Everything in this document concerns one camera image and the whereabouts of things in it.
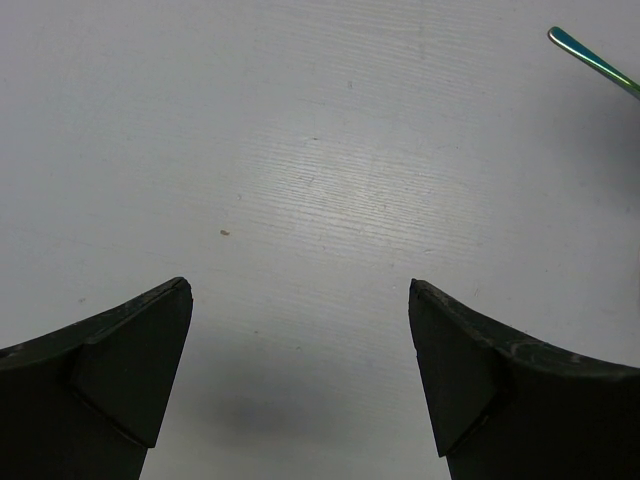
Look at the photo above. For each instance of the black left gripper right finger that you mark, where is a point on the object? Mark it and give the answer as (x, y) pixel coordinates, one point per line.
(505, 405)

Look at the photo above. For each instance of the rainbow fork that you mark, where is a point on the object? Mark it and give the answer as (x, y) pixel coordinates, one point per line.
(569, 44)

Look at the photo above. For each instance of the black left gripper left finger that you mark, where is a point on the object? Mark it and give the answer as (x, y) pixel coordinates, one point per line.
(87, 401)

